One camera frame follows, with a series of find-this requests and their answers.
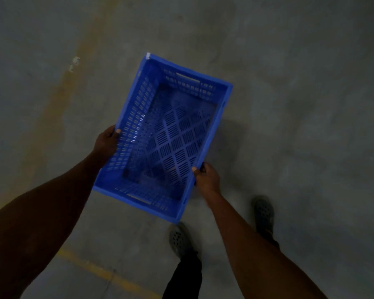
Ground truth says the person's left hand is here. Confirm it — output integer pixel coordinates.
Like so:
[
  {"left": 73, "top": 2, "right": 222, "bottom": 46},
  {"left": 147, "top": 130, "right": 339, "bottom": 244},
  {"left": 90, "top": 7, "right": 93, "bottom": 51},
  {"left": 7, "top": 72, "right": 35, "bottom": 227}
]
[{"left": 92, "top": 125, "right": 122, "bottom": 165}]

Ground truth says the person's right forearm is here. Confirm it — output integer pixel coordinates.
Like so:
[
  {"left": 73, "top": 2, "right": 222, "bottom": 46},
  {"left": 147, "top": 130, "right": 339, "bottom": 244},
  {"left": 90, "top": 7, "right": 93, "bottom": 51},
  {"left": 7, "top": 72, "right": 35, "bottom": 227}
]
[{"left": 206, "top": 191, "right": 328, "bottom": 299}]

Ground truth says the person's black trouser leg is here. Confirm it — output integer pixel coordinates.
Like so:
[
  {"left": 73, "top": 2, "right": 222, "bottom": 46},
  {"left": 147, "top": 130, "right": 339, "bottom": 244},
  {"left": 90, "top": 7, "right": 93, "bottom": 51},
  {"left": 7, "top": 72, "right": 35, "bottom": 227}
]
[{"left": 162, "top": 250, "right": 203, "bottom": 299}]

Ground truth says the person's right hand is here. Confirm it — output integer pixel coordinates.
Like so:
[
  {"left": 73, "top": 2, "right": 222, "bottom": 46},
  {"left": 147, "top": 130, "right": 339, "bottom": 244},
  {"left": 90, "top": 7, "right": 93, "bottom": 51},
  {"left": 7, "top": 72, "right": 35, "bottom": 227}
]
[{"left": 192, "top": 162, "right": 221, "bottom": 201}]

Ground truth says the grey perforated clog shoe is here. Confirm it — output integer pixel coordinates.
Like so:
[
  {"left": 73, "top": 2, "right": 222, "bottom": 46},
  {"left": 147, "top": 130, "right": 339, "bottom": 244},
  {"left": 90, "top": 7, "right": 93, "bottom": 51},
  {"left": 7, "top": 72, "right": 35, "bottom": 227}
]
[
  {"left": 252, "top": 197, "right": 275, "bottom": 235},
  {"left": 169, "top": 222, "right": 194, "bottom": 258}
]

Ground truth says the blue perforated plastic crate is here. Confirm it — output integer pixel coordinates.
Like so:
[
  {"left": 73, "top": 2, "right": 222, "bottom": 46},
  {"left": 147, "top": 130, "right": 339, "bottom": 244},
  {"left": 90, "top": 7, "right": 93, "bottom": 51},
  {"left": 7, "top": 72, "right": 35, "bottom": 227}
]
[{"left": 92, "top": 52, "right": 234, "bottom": 224}]

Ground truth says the person's left forearm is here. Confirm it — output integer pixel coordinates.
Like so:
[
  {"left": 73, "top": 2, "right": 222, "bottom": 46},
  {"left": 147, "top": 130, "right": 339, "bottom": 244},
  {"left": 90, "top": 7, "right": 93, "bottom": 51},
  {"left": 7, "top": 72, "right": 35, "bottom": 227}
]
[{"left": 0, "top": 151, "right": 104, "bottom": 299}]

